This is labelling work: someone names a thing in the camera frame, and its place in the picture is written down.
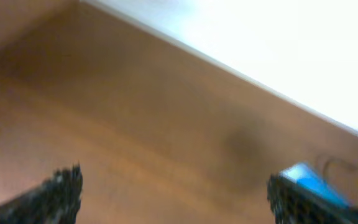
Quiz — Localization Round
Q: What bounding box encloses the blue Galaxy smartphone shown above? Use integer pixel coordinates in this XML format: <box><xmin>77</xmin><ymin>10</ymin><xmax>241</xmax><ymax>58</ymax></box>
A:
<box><xmin>279</xmin><ymin>162</ymin><xmax>350</xmax><ymax>208</ymax></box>

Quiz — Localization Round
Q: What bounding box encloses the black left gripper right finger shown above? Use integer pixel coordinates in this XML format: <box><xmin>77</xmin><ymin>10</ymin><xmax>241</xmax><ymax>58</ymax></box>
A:
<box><xmin>267</xmin><ymin>174</ymin><xmax>358</xmax><ymax>224</ymax></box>

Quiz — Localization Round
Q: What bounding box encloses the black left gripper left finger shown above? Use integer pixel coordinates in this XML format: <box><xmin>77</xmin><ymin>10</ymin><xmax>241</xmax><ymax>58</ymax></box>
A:
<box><xmin>0</xmin><ymin>164</ymin><xmax>83</xmax><ymax>224</ymax></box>

